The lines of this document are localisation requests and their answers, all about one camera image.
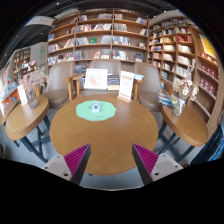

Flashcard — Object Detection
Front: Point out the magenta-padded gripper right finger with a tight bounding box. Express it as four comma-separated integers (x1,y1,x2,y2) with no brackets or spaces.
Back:
131,143,184,186

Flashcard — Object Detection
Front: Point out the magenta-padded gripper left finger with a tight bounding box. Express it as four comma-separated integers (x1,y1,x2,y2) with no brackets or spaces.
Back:
41,143,93,186

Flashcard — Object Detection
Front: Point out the transparent light blue computer mouse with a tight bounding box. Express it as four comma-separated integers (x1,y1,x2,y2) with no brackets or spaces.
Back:
89,101,102,113

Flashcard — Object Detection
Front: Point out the green cloud-shaped mouse pad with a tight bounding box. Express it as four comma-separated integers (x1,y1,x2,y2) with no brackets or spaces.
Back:
75,100,117,122

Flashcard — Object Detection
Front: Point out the wooden side table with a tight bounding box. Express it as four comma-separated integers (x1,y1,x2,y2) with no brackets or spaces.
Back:
4,95,51,163
156,104,209,163

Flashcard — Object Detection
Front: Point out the stack of colourful books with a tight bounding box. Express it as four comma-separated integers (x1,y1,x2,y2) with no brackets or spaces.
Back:
157,92,179,108

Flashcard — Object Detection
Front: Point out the brown padded wooden armchair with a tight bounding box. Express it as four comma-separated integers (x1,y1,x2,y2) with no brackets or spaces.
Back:
72,59,144,101
134,62,173,113
35,61,78,108

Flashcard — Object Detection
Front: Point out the white red sign, wooden base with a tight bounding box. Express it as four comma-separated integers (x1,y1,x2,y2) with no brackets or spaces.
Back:
117,70,135,104

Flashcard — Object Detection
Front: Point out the white framed floral picture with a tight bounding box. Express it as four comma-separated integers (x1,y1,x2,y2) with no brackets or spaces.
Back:
83,68,109,91

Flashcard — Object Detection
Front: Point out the small white card stand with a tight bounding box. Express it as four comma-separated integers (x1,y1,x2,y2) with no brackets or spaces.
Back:
17,84,29,107

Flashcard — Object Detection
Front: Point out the dark cover book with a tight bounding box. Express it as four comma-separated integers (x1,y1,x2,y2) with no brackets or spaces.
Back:
107,74,121,91

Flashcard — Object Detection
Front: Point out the colourful book display stand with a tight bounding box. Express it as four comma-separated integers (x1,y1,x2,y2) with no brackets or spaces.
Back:
0,64,21,116

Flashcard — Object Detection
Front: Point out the small distant wooden bookshelf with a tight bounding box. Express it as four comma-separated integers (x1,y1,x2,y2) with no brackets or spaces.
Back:
12,48,33,79

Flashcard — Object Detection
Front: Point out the curved wooden bookshelf unit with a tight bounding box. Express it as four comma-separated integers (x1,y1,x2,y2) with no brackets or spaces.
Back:
148,16,224,134

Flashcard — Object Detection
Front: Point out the wide wooden bookshelf unit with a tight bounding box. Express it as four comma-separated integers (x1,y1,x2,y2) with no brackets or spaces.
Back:
46,8,150,76

